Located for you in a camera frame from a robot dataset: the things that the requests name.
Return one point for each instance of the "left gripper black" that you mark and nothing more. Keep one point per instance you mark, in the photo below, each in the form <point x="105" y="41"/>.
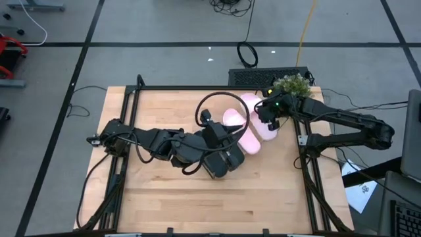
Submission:
<point x="218" y="136"/>

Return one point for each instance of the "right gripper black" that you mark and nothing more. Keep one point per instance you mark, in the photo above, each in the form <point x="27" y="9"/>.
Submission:
<point x="278" y="107"/>

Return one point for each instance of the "pink slide sandal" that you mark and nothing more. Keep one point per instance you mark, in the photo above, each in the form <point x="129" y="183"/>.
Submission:
<point x="263" y="128"/>
<point x="251" y="145"/>

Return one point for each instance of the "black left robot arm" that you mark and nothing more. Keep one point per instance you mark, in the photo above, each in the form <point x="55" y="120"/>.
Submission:
<point x="158" y="141"/>

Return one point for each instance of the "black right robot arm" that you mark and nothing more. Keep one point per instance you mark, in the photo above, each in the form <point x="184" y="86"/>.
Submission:
<point x="355" y="120"/>

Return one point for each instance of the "green potted plant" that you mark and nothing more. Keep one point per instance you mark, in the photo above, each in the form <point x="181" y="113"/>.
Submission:
<point x="292" y="85"/>

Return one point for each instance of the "black perforated computer case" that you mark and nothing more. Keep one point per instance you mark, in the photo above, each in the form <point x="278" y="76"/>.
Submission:
<point x="256" y="77"/>

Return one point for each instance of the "black desk bar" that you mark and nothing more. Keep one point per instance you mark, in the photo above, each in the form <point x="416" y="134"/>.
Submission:
<point x="371" y="172"/>

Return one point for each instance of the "white paper sheet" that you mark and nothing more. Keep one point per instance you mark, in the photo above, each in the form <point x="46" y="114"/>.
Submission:
<point x="360" y="194"/>

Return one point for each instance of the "dark grey desk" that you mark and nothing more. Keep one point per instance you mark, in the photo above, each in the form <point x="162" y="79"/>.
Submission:
<point x="391" y="187"/>

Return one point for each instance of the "grey monitor back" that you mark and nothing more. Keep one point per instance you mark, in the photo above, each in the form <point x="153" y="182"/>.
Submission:
<point x="412" y="138"/>

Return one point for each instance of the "black keyboard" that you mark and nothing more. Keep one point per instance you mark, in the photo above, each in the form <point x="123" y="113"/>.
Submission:
<point x="408" y="220"/>

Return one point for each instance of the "short grey stand foot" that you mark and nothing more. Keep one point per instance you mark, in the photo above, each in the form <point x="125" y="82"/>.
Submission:
<point x="11" y="83"/>

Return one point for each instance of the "black chair base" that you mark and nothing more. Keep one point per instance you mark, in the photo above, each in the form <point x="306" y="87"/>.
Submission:
<point x="3" y="113"/>

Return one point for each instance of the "black caster wheel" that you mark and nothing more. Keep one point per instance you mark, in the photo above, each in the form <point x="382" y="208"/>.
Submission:
<point x="21" y="32"/>
<point x="7" y="16"/>

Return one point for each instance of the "long grey stand foot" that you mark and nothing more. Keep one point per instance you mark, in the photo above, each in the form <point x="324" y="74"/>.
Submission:
<point x="36" y="6"/>

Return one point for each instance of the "red cart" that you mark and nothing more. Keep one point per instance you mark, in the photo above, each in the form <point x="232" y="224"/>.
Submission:
<point x="4" y="44"/>

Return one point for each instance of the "black metal table frame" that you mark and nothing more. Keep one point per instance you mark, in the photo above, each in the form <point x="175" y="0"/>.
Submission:
<point x="197" y="88"/>

